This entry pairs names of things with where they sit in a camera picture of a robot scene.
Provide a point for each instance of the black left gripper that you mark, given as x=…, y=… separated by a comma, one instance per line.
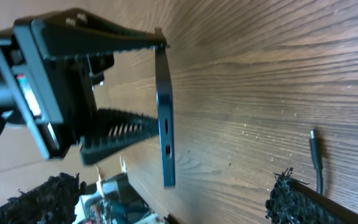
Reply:
x=50, y=64

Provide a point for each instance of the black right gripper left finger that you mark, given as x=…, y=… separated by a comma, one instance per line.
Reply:
x=53, y=201

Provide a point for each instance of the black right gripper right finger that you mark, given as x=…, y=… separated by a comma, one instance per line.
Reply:
x=291, y=201

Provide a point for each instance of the smartphone with light blue screen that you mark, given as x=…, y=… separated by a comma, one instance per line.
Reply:
x=164, y=94

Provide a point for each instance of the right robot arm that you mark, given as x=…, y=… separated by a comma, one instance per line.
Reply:
x=109, y=209

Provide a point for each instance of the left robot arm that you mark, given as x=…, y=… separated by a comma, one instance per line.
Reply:
x=49, y=67

